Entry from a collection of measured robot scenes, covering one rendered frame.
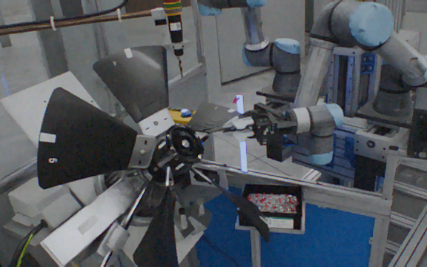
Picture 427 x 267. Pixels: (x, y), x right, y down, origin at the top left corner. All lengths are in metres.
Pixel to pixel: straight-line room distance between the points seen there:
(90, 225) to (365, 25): 0.89
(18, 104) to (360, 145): 1.19
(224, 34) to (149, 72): 3.88
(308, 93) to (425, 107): 0.35
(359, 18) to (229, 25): 3.94
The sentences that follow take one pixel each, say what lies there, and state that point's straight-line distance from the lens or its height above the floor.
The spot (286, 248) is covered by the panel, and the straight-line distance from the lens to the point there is 1.70.
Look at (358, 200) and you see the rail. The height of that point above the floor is 0.83.
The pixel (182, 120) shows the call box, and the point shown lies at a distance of 1.51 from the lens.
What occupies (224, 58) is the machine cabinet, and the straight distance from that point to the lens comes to 5.03.
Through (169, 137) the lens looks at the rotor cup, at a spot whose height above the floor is 1.25.
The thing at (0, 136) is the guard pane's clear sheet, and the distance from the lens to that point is 1.53.
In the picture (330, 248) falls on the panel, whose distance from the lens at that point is 1.62.
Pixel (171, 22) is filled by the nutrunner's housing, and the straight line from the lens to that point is 0.99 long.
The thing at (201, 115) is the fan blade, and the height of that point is 1.19.
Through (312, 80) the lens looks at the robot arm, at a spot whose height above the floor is 1.26.
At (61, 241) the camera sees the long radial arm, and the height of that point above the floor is 1.12.
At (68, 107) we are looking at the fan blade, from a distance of 0.89.
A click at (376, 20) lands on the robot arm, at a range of 1.16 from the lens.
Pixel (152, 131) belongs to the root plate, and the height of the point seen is 1.24.
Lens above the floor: 1.67
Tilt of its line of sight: 26 degrees down
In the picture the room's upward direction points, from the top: 6 degrees counter-clockwise
